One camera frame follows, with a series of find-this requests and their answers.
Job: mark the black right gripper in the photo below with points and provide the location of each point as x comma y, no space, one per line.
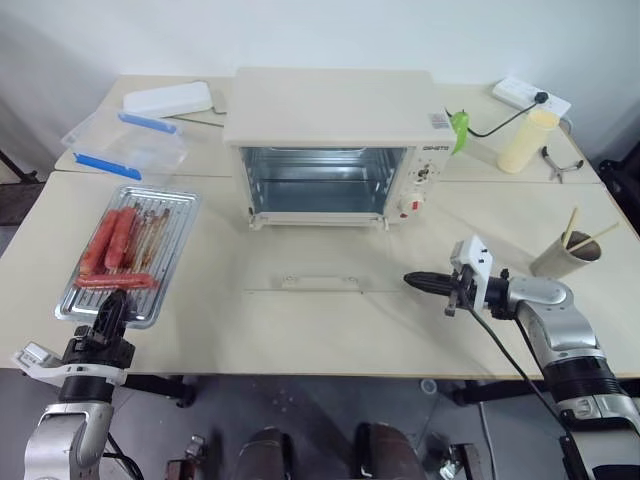
462,292

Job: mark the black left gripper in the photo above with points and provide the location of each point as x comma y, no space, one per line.
100,350

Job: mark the silver metal baking tray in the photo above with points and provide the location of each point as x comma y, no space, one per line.
175,225

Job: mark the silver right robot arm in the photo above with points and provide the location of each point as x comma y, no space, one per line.
565,320

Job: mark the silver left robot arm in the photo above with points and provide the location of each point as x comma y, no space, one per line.
65,430

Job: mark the red sausage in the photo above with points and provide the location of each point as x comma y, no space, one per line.
97,242
115,281
121,235

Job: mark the glass toaster oven door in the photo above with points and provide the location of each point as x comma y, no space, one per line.
320,281

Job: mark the cream toaster oven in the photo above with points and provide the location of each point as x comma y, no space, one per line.
330,110

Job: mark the black table foot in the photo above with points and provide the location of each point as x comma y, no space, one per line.
500,392
160,387

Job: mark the metal chopstick cup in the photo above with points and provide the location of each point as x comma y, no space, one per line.
560,262

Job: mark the wooden chopstick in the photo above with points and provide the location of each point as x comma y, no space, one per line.
597,237
571,225

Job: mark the green pepper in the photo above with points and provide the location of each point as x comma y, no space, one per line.
460,127

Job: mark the cream plastic cup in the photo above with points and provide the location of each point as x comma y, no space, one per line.
525,145

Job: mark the clear container with blue clips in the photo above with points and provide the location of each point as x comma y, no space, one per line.
125,145

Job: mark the metal tongs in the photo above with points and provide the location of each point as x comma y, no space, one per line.
558,171

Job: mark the dark rounded shape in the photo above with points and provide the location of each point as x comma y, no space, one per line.
390,452
265,455

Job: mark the black stand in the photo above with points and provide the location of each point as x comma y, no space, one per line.
15,165

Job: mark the white power strip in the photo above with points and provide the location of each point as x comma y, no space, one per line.
515,90

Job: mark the black chair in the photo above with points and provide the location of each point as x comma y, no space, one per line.
622,177

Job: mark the white plastic lid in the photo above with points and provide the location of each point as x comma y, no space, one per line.
167,97

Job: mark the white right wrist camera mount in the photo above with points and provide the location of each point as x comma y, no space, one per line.
475,257

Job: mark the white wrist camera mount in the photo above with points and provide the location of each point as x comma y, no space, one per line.
475,257
45,367

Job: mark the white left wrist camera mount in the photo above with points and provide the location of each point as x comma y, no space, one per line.
45,367

